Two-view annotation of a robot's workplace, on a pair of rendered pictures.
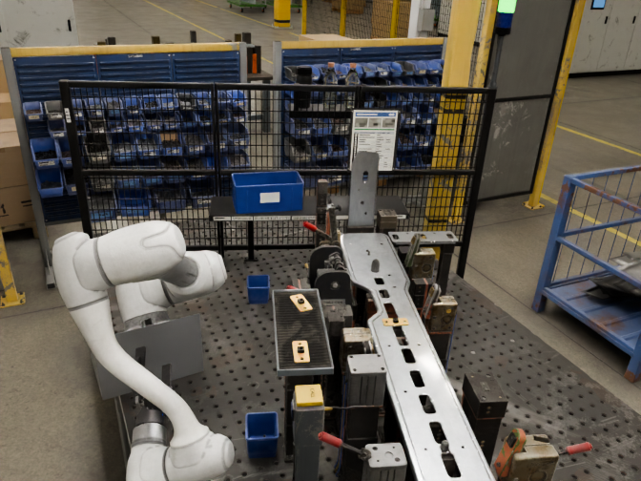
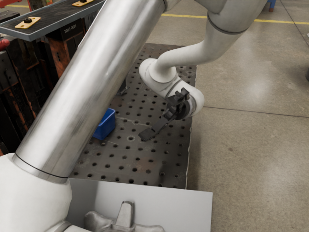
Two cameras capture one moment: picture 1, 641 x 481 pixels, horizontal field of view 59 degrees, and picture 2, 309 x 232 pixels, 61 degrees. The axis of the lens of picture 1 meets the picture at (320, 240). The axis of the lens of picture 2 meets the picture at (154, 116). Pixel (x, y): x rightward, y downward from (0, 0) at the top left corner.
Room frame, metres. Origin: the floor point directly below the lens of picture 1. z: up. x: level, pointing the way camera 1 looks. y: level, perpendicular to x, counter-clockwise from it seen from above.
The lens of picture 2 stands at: (1.78, 0.80, 1.45)
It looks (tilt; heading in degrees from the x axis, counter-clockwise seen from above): 40 degrees down; 216
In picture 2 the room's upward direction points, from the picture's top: straight up
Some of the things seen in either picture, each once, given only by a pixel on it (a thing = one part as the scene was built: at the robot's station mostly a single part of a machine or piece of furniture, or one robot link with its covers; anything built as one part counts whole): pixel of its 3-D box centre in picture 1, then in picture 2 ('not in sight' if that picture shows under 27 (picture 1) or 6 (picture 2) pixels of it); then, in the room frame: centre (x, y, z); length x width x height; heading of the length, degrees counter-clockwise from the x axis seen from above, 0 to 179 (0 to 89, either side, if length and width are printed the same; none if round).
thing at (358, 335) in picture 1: (354, 384); (29, 79); (1.36, -0.12, 0.89); 0.13 x 0.11 x 0.38; 98
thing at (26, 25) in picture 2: (300, 301); (27, 21); (1.38, 0.05, 1.17); 0.08 x 0.04 x 0.01; 26
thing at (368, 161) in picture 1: (362, 190); not in sight; (2.27, -0.17, 1.17); 0.12 x 0.01 x 0.34; 98
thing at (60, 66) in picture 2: (298, 393); (74, 75); (1.27, 0.05, 0.92); 0.10 x 0.08 x 0.45; 8
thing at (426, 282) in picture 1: (418, 313); not in sight; (1.83, -0.39, 0.84); 0.11 x 0.08 x 0.29; 98
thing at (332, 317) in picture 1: (332, 367); (25, 89); (1.42, -0.06, 0.90); 0.05 x 0.05 x 0.40; 8
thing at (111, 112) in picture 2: (261, 435); (99, 122); (1.27, 0.15, 0.74); 0.11 x 0.10 x 0.09; 8
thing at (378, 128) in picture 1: (373, 140); not in sight; (2.56, -0.22, 1.30); 0.23 x 0.02 x 0.31; 98
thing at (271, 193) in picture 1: (267, 191); not in sight; (2.38, 0.25, 1.10); 0.30 x 0.17 x 0.13; 104
